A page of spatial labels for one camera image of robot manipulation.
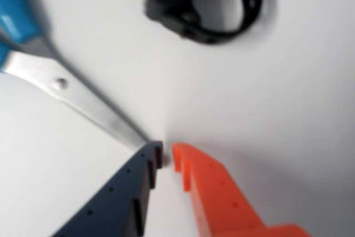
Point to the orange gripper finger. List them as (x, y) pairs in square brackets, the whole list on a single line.
[(219, 201)]

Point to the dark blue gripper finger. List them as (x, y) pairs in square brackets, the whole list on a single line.
[(116, 203)]

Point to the black smartwatch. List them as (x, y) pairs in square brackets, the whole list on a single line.
[(166, 12)]

